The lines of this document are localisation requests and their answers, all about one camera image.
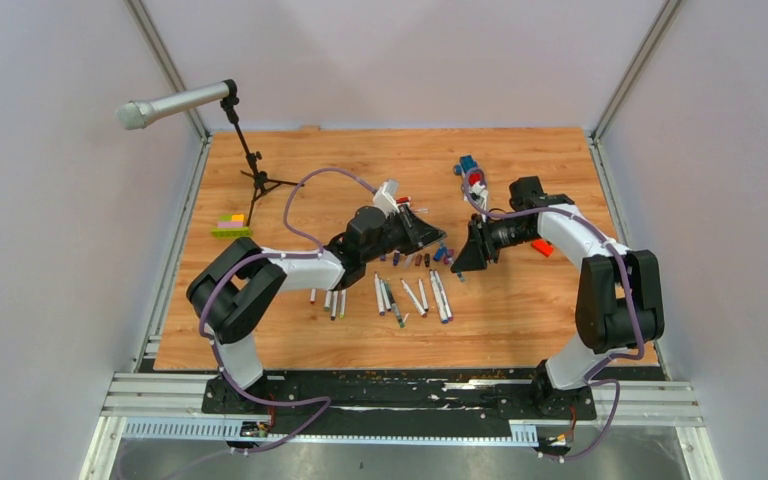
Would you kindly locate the green pink toy brick stack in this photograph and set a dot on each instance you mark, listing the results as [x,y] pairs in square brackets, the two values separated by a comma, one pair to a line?
[231,226]

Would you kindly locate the light green white marker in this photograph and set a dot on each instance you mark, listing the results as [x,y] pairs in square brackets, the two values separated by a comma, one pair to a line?
[342,303]

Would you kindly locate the brown capped white marker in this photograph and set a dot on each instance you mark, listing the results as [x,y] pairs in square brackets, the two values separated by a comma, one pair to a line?
[414,299]

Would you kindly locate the orange red toy brick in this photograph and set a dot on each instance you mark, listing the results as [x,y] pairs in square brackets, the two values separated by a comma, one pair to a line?
[543,247]

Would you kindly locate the silver grey pen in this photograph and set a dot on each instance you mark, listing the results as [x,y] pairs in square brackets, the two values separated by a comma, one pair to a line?
[393,304]

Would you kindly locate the black capped white marker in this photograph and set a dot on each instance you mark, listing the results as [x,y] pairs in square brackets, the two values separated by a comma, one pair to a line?
[423,297]

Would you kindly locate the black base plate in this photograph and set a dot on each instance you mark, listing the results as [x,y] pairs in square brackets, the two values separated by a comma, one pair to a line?
[417,402]

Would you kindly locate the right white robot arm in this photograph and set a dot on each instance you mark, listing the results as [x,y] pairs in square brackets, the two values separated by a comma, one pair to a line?
[618,307]

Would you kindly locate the dark blue capped marker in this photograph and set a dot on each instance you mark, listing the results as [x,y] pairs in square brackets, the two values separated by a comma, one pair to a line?
[385,295]

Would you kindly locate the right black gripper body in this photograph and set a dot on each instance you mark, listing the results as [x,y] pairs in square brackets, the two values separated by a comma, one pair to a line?
[505,233]

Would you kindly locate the blue capped white marker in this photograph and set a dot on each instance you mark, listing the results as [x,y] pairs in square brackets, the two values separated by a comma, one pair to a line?
[438,299]

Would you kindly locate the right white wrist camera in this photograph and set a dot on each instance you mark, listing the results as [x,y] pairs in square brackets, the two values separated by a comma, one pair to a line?
[477,194]

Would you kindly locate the black microphone tripod stand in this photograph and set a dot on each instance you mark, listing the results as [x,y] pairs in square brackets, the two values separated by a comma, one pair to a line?
[263,184]

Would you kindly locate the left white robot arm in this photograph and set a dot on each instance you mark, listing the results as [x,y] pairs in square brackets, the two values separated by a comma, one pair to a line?
[232,295]

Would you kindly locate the blue red toy brick car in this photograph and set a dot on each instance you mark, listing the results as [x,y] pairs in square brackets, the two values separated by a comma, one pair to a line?
[467,167]

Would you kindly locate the silver microphone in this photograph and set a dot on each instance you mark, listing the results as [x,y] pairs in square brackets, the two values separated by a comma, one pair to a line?
[139,114]

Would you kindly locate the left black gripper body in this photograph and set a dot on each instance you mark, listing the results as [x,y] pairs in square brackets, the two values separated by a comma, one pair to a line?
[392,240]

